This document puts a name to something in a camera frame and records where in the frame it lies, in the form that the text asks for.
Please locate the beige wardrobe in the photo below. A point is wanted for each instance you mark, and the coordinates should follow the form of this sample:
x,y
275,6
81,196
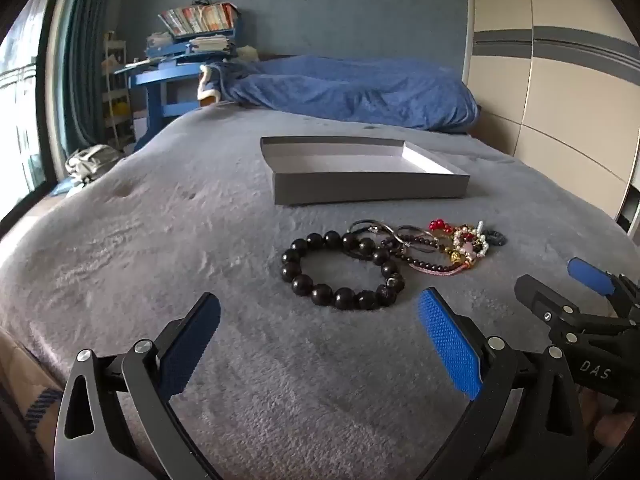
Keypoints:
x,y
550,85

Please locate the grey shallow cardboard box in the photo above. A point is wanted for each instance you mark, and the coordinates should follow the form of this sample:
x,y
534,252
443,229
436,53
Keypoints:
x,y
350,187

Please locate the white shelf rack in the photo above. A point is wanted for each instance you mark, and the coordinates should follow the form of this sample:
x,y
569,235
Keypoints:
x,y
114,90

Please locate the grey bag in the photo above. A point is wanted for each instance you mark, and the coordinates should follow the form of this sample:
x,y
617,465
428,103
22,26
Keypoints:
x,y
92,160

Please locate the beige striped cloth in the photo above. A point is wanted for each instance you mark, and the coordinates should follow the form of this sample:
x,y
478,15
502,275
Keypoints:
x,y
25,385

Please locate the white fleece lined cloth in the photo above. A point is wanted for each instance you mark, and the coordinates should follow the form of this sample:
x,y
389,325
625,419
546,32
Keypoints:
x,y
207,90

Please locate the teal curtain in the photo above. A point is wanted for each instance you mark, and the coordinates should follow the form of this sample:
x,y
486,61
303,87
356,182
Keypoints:
x,y
87,60

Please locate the stack of papers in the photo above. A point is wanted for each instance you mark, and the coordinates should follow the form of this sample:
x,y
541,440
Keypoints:
x,y
200,44

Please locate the window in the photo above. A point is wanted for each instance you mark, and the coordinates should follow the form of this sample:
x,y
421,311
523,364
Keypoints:
x,y
20,110

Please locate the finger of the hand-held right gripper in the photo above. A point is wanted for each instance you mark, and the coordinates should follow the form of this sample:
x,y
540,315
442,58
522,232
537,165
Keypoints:
x,y
592,276
537,297

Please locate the pink glitter band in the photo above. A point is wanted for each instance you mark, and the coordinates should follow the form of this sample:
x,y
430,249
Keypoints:
x,y
440,271

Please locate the gold ornament charm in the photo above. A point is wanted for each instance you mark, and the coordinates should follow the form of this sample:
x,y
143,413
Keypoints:
x,y
455,258

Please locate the pearl hair clip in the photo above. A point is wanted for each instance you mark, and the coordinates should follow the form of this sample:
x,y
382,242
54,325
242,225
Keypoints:
x,y
481,225

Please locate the person's right hand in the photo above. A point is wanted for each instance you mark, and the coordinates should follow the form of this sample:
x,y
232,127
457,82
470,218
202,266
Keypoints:
x,y
612,430

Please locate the red beaded gold earrings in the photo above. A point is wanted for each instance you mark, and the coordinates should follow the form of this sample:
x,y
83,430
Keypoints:
x,y
438,223

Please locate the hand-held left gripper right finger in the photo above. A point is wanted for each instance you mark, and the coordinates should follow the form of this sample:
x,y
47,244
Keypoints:
x,y
450,345

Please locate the blue desk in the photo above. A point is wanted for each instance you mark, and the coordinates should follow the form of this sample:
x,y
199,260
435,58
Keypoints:
x,y
155,110

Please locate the blue blanket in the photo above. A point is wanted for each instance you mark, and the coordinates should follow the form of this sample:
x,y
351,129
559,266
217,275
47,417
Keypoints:
x,y
350,90

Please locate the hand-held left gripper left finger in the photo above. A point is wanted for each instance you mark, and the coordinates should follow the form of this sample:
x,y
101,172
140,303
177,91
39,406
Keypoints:
x,y
192,345

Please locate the row of books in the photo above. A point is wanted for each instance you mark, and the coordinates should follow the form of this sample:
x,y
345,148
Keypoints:
x,y
200,17

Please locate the white plush toy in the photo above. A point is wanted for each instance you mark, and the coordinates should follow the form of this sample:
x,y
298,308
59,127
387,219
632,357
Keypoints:
x,y
247,52

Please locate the grey plush bed cover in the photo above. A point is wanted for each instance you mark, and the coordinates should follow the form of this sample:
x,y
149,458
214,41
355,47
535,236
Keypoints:
x,y
150,260

